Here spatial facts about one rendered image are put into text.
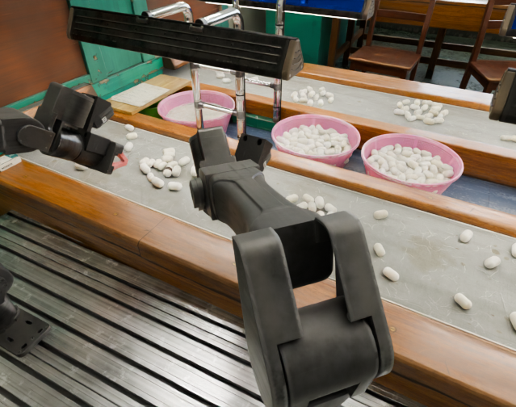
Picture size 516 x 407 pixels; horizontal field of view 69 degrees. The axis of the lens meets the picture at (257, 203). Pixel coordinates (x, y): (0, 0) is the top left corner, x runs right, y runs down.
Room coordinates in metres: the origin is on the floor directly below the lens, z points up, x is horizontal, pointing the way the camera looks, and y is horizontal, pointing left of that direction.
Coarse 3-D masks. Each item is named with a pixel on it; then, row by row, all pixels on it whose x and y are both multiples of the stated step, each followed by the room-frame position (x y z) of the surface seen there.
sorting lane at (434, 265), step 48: (144, 144) 1.00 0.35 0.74; (144, 192) 0.76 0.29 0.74; (288, 192) 0.76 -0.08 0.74; (336, 192) 0.76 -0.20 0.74; (384, 240) 0.58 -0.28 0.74; (432, 240) 0.58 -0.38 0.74; (480, 240) 0.58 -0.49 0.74; (384, 288) 0.45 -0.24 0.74; (432, 288) 0.45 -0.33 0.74; (480, 288) 0.45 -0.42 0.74; (480, 336) 0.35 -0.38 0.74
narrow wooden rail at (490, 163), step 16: (256, 96) 1.31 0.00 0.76; (256, 112) 1.26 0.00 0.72; (272, 112) 1.23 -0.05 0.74; (288, 112) 1.20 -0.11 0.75; (304, 112) 1.18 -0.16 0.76; (320, 112) 1.17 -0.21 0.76; (336, 112) 1.17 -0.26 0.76; (336, 128) 1.12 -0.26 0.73; (368, 128) 1.07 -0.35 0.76; (384, 128) 1.05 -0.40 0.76; (400, 128) 1.05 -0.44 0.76; (400, 144) 1.02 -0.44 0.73; (448, 144) 0.96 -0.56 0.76; (464, 144) 0.96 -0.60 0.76; (480, 144) 0.96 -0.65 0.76; (464, 160) 0.93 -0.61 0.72; (480, 160) 0.92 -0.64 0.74; (496, 160) 0.90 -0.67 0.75; (512, 160) 0.88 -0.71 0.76; (480, 176) 0.91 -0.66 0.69; (496, 176) 0.89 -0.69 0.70; (512, 176) 0.87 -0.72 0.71
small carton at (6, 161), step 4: (4, 156) 0.86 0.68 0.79; (8, 156) 0.86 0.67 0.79; (12, 156) 0.86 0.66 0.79; (16, 156) 0.86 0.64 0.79; (0, 160) 0.84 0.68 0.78; (4, 160) 0.84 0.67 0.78; (8, 160) 0.84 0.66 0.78; (12, 160) 0.84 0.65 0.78; (16, 160) 0.85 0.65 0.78; (20, 160) 0.86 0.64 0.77; (0, 164) 0.82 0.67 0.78; (4, 164) 0.82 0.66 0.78; (8, 164) 0.83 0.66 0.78; (12, 164) 0.84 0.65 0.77; (0, 168) 0.81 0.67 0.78; (4, 168) 0.82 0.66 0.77
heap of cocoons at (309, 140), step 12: (288, 132) 1.10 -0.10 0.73; (300, 132) 1.07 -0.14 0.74; (312, 132) 1.07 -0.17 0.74; (324, 132) 1.08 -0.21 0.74; (336, 132) 1.08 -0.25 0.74; (288, 144) 1.00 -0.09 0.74; (300, 144) 0.99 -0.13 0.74; (312, 144) 0.99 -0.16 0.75; (324, 144) 1.02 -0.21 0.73; (336, 144) 1.00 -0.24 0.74; (348, 144) 1.03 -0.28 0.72
